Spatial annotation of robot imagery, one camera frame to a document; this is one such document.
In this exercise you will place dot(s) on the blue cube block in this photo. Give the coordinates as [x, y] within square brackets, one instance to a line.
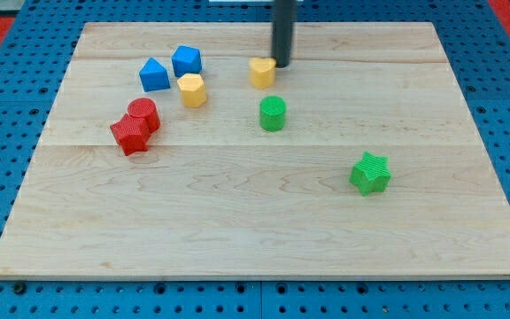
[186, 60]

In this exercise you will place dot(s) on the green cylinder block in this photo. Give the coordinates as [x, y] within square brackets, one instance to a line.
[272, 113]

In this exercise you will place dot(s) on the light wooden board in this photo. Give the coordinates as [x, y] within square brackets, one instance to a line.
[218, 198]

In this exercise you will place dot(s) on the yellow heart block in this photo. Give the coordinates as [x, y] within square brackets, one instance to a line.
[262, 72]

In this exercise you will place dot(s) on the yellow hexagon block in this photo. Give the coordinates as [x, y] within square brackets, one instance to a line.
[192, 88]

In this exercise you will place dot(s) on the green star block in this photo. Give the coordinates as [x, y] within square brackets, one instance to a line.
[370, 174]

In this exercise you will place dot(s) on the red cylinder block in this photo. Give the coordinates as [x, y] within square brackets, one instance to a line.
[145, 108]

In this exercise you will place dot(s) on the red star block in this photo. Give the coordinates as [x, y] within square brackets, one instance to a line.
[131, 134]

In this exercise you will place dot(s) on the blue triangular prism block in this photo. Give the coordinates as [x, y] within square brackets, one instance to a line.
[154, 76]

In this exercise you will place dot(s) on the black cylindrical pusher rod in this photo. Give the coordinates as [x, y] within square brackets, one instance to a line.
[284, 16]

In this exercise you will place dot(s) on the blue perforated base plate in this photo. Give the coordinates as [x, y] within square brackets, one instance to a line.
[34, 57]

